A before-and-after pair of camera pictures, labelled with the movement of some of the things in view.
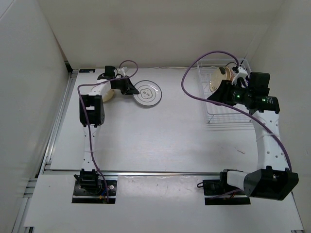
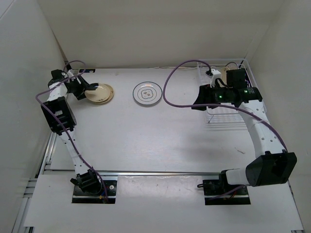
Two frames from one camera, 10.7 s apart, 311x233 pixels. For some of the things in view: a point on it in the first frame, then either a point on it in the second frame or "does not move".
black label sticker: (86, 70) does not move
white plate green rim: (150, 92) does not move
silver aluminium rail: (141, 173) does not move
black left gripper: (129, 89) to (80, 94)
